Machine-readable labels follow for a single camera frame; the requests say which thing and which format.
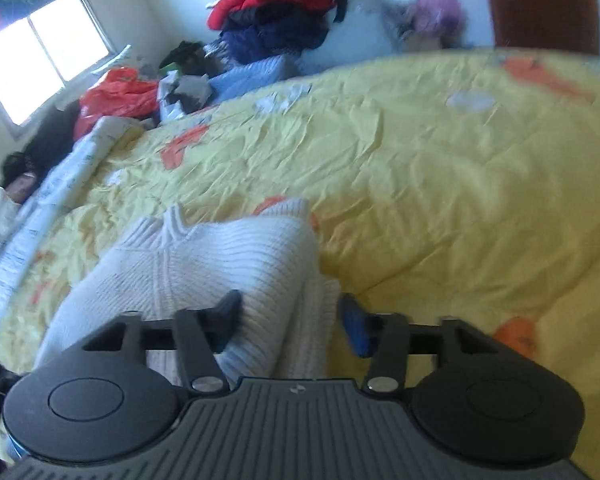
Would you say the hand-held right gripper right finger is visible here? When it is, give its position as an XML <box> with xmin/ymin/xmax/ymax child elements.
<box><xmin>339</xmin><ymin>294</ymin><xmax>518</xmax><ymax>392</ymax></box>

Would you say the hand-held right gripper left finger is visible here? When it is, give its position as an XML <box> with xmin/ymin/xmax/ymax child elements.
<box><xmin>82</xmin><ymin>290</ymin><xmax>243</xmax><ymax>393</ymax></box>

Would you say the white knit sweater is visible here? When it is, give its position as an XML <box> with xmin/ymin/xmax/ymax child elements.
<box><xmin>32</xmin><ymin>197</ymin><xmax>343</xmax><ymax>391</ymax></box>

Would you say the yellow floral bedspread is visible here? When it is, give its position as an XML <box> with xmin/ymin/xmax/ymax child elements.
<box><xmin>0</xmin><ymin>47</ymin><xmax>600</xmax><ymax>480</ymax></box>

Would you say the white printed quilt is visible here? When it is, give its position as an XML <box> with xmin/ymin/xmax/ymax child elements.
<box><xmin>0</xmin><ymin>115</ymin><xmax>146</xmax><ymax>341</ymax></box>

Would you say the light blue cloth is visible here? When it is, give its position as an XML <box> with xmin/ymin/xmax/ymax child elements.
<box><xmin>207</xmin><ymin>55</ymin><xmax>301</xmax><ymax>106</ymax></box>

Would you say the orange plastic bag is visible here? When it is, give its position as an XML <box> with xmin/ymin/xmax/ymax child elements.
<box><xmin>72</xmin><ymin>67</ymin><xmax>161</xmax><ymax>138</ymax></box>

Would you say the black cloth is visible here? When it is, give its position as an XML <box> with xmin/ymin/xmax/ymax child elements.
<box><xmin>0</xmin><ymin>102</ymin><xmax>83</xmax><ymax>196</ymax></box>

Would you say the dark clothing with green patch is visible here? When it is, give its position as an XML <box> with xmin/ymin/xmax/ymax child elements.
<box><xmin>160</xmin><ymin>40</ymin><xmax>226</xmax><ymax>78</ymax></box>

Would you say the dark blue garment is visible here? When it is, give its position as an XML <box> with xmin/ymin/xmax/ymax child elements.
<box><xmin>220</xmin><ymin>2</ymin><xmax>331</xmax><ymax>66</ymax></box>

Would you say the pale blue pillow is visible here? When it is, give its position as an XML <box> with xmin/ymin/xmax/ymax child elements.
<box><xmin>300</xmin><ymin>0</ymin><xmax>401</xmax><ymax>73</ymax></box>

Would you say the cardboard box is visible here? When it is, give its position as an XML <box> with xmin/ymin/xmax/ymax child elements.
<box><xmin>405</xmin><ymin>32</ymin><xmax>446</xmax><ymax>53</ymax></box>

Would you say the window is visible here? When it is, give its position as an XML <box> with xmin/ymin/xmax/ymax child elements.
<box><xmin>0</xmin><ymin>0</ymin><xmax>118</xmax><ymax>128</ymax></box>

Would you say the pink plush toy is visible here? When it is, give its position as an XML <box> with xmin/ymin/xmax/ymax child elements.
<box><xmin>412</xmin><ymin>0</ymin><xmax>466</xmax><ymax>36</ymax></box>

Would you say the brown wooden door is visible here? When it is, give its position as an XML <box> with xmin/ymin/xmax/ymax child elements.
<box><xmin>480</xmin><ymin>0</ymin><xmax>600</xmax><ymax>56</ymax></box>

